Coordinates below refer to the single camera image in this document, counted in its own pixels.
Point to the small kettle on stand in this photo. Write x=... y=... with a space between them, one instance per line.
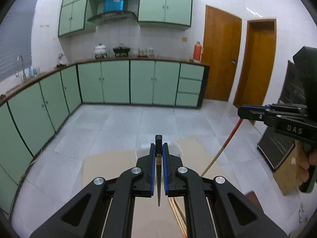
x=60 y=59

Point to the grey window blind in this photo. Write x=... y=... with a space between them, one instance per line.
x=17 y=29

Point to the wide green wall cabinet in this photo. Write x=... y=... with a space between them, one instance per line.
x=163 y=5

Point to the closed wooden door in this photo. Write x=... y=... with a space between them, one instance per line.
x=218 y=54

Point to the cardboard box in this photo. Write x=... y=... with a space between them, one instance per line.
x=287 y=176

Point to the chrome faucet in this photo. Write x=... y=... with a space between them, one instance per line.
x=24 y=69

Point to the small glass jar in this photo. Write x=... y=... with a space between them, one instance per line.
x=191 y=57

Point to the white utensil holder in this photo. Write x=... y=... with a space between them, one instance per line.
x=143 y=151

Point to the wall hooks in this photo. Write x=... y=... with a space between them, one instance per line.
x=44 y=26

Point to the bottles beside faucet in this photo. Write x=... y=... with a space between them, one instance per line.
x=34 y=71

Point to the glass jars on tray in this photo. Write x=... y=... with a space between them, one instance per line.
x=148 y=52

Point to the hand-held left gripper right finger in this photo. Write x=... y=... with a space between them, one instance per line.
x=165 y=173

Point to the wooden door with frame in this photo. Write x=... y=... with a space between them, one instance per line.
x=257 y=67

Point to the blue box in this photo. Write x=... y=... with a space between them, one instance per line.
x=114 y=3

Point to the white cooking pot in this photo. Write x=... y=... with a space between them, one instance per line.
x=101 y=49

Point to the person's right hand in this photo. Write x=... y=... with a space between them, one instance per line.
x=302 y=163

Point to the light wooden chopstick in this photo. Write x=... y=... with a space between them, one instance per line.
x=175 y=210
x=182 y=228

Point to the black glass cabinet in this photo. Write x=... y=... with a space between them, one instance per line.
x=277 y=146

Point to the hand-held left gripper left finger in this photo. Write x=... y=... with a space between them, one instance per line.
x=153 y=173

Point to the black wok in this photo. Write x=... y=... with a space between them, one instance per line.
x=121 y=49

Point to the red and yellow chopstick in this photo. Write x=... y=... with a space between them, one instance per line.
x=226 y=138

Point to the blue range hood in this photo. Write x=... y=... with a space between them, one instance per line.
x=111 y=16

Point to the green sink base cabinets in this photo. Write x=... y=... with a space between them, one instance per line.
x=29 y=109

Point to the green drawer unit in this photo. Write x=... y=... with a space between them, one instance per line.
x=189 y=86

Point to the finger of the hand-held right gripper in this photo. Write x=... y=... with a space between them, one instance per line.
x=255 y=107
x=252 y=114

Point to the orange thermos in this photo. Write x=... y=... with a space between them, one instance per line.
x=197 y=52

